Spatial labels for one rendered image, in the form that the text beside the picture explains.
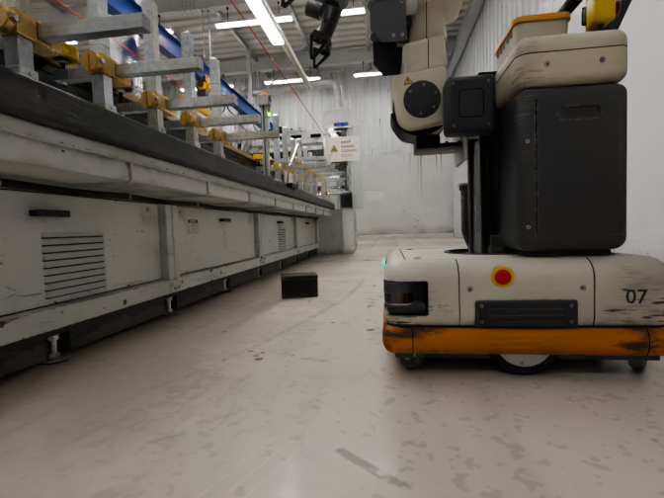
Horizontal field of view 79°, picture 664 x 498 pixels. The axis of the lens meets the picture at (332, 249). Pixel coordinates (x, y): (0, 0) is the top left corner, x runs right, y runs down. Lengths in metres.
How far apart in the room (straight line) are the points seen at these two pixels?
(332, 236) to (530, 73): 4.81
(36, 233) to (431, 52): 1.23
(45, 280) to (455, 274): 1.14
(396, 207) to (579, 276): 10.91
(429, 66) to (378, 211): 10.69
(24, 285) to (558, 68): 1.48
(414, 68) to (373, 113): 11.07
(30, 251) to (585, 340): 1.45
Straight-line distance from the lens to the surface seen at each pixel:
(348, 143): 5.67
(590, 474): 0.77
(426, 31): 1.36
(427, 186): 11.98
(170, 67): 1.27
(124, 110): 1.62
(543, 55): 1.16
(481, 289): 1.02
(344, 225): 5.59
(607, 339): 1.13
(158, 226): 1.91
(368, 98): 12.47
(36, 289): 1.42
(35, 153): 1.12
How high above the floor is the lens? 0.37
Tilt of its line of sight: 3 degrees down
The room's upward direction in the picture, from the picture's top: 2 degrees counter-clockwise
